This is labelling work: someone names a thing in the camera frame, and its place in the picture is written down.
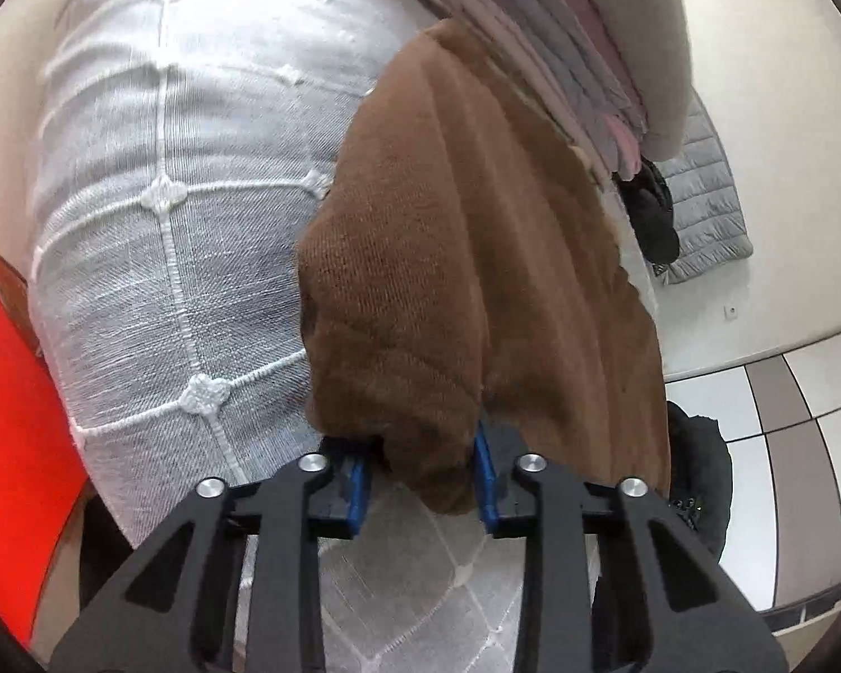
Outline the red plastic stool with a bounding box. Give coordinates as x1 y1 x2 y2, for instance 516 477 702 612
0 255 86 644

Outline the black garment beside bed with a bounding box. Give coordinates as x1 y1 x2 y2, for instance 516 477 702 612
615 158 681 266

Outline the black bag on floor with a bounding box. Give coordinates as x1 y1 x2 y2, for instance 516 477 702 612
667 401 734 561

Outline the grey quilted jacket on floor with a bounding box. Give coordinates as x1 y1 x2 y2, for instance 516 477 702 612
653 94 754 285

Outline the stack of folded clothes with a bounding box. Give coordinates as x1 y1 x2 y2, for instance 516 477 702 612
423 0 644 179

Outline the brown coat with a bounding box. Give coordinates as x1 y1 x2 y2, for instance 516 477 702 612
297 20 670 514

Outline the grey quilted bedspread mattress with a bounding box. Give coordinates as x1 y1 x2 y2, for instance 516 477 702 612
25 0 661 673

